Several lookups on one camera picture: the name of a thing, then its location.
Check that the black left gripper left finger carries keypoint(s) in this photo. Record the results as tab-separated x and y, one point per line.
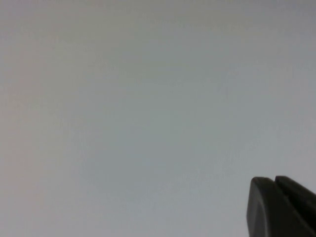
264	212

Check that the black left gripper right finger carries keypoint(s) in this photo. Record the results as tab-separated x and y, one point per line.
301	201

